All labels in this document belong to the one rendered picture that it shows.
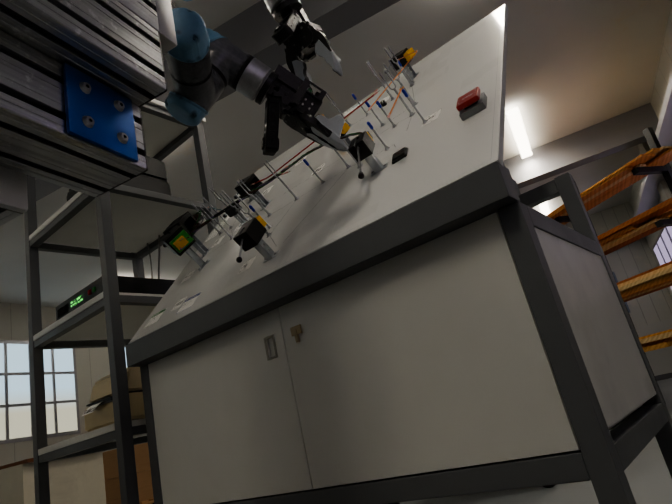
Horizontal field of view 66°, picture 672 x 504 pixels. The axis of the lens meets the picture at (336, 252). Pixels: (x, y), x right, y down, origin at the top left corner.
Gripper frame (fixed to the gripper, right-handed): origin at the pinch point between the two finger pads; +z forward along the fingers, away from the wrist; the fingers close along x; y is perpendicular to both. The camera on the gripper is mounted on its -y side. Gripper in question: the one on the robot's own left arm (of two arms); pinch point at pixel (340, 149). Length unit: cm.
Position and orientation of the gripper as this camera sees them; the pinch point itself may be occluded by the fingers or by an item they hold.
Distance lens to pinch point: 110.8
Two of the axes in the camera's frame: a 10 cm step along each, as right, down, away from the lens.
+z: 8.4, 5.1, 1.8
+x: -2.4, 0.5, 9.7
